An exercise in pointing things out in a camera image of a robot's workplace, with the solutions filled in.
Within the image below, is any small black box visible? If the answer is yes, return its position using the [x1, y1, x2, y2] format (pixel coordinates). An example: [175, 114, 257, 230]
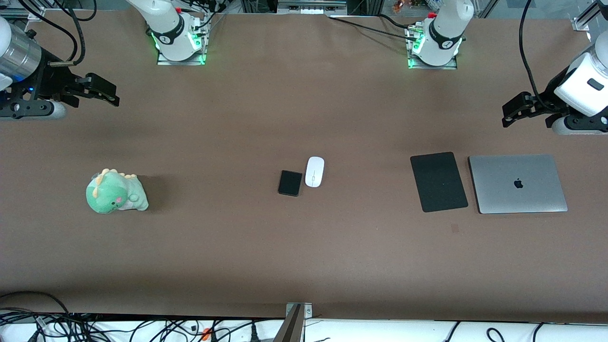
[278, 170, 303, 197]

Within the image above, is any white computer mouse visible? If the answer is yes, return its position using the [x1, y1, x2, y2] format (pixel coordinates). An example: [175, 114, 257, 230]
[305, 156, 325, 188]

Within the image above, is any black mouse pad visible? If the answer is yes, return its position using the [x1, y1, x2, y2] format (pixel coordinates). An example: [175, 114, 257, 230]
[410, 152, 469, 213]

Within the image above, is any silver laptop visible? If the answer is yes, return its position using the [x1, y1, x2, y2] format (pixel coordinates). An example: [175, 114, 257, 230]
[468, 154, 569, 215]

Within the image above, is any green dinosaur plush toy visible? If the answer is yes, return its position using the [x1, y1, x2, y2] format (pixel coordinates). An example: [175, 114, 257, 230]
[85, 168, 149, 214]

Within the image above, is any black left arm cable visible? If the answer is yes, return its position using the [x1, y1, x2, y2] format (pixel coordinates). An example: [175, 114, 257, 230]
[519, 0, 554, 111]

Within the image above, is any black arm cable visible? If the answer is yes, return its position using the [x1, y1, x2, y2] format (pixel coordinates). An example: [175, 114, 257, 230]
[18, 0, 98, 67]
[519, 0, 554, 111]

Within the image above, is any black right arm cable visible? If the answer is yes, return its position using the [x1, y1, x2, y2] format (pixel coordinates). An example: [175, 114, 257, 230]
[18, 0, 98, 67]

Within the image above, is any aluminium frame profile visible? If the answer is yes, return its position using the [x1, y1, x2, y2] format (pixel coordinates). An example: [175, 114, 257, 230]
[0, 0, 47, 20]
[572, 0, 608, 32]

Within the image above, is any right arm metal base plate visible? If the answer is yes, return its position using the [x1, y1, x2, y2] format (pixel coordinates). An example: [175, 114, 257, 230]
[156, 13, 209, 66]

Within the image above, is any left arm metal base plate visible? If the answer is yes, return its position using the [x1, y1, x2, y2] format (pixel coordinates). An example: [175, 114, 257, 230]
[405, 24, 459, 71]

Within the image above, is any black cable on table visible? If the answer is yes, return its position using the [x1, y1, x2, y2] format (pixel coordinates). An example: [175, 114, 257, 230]
[327, 14, 421, 43]

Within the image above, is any black looped cable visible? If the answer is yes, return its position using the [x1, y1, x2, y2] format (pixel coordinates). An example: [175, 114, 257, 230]
[0, 291, 72, 316]

